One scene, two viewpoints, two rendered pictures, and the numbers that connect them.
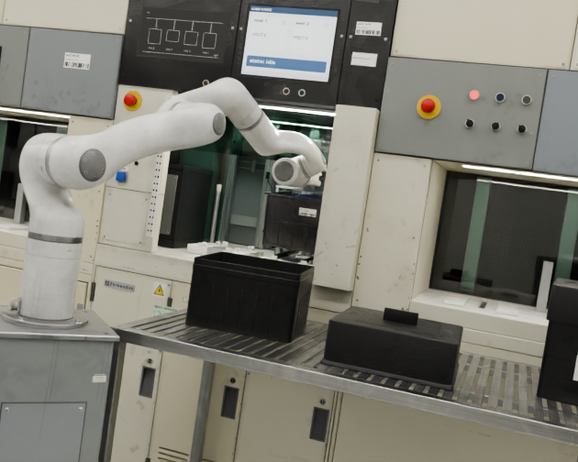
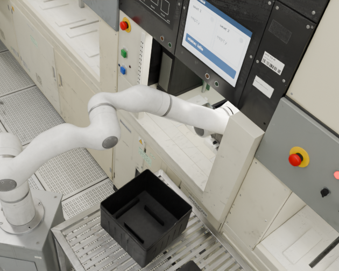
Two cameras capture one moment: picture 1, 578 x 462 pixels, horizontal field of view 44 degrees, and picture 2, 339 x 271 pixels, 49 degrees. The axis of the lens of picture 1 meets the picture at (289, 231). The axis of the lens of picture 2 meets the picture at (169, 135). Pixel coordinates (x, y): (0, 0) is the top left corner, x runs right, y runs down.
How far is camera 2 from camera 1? 166 cm
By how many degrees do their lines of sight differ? 49
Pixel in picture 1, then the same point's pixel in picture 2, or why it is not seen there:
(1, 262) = (83, 78)
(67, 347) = (17, 247)
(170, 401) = not seen: hidden behind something
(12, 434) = (4, 263)
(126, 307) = (128, 137)
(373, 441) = not seen: outside the picture
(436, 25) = (332, 92)
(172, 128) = (76, 142)
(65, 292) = (20, 217)
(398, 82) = (282, 122)
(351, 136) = (235, 144)
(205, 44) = (162, 7)
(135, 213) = not seen: hidden behind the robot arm
